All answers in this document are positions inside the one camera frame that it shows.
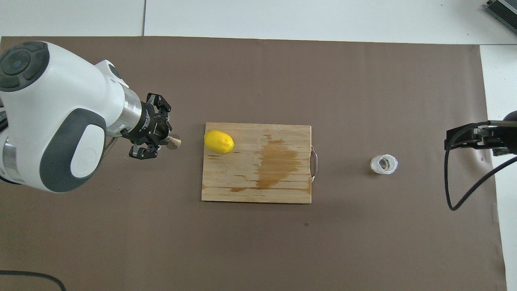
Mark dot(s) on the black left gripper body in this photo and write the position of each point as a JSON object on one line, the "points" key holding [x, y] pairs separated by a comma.
{"points": [[145, 123]]}

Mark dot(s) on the yellow lemon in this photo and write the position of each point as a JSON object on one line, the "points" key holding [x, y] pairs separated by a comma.
{"points": [[219, 142]]}

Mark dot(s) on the metal jigger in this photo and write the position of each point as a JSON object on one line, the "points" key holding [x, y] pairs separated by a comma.
{"points": [[174, 142]]}

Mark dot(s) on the brown paper table mat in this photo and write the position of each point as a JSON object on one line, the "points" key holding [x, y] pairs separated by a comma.
{"points": [[282, 81]]}

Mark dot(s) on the grey metal device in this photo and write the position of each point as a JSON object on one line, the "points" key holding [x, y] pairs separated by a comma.
{"points": [[505, 10]]}

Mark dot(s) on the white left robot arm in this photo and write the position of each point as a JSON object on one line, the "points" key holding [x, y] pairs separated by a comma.
{"points": [[60, 101]]}

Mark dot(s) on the clear textured cup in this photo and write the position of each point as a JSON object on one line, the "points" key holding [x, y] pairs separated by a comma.
{"points": [[377, 165]]}

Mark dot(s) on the wooden cutting board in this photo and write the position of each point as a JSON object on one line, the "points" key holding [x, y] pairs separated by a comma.
{"points": [[242, 182]]}

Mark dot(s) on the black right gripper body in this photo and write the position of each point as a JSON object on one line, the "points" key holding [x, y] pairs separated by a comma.
{"points": [[505, 137]]}

